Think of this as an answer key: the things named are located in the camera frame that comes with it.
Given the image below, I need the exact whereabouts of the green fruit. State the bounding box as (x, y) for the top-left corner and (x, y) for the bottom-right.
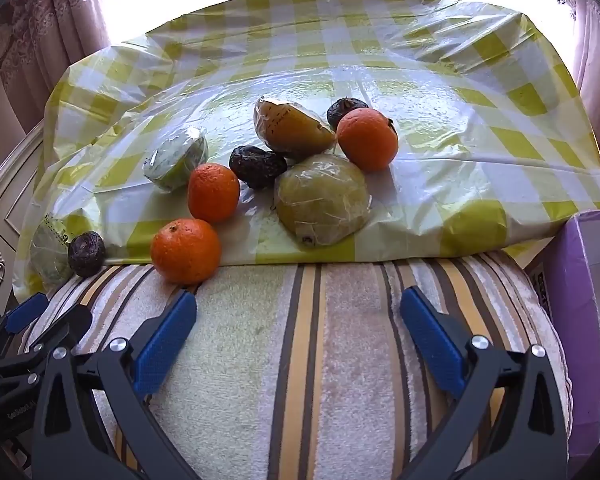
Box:
(30, 216), (73, 288)

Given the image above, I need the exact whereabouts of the dark mangosteen edge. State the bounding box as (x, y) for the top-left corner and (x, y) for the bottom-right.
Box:
(68, 231), (106, 278)

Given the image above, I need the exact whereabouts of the small orange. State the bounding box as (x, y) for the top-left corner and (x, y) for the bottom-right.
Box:
(150, 219), (222, 286)
(187, 162), (240, 223)

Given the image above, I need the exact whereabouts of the green cabbage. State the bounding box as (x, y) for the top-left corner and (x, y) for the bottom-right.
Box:
(143, 127), (209, 192)

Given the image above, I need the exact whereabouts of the green pear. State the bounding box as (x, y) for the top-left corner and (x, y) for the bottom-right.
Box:
(274, 154), (372, 247)

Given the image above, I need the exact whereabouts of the yellow mango slice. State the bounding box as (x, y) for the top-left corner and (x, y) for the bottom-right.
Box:
(253, 98), (336, 160)

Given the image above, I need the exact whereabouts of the large orange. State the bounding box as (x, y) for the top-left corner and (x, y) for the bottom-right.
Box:
(336, 107), (399, 172)

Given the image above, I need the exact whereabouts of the cream cabinet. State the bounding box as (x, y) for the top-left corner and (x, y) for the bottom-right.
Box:
(0, 124), (43, 314)

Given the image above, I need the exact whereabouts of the purple white cardboard box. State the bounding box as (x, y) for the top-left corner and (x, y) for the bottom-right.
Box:
(526, 210), (600, 478)

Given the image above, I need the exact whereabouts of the striped plush cushion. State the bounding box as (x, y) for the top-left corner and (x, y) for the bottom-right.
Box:
(18, 250), (574, 480)

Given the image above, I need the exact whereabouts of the dark mangosteen centre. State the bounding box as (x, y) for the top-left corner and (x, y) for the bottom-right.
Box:
(230, 145), (288, 191)

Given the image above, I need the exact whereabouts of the dark mangosteen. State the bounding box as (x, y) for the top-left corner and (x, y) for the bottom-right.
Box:
(326, 96), (367, 130)
(230, 145), (288, 191)

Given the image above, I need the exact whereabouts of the pink curtain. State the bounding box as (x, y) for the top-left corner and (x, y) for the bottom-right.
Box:
(0, 0), (109, 132)

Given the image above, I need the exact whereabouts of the yellow white checkered tablecloth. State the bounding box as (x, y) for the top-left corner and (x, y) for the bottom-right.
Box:
(12, 0), (600, 297)

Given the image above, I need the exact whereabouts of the dark mangosteen rear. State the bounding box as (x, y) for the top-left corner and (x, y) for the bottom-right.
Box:
(326, 96), (367, 130)

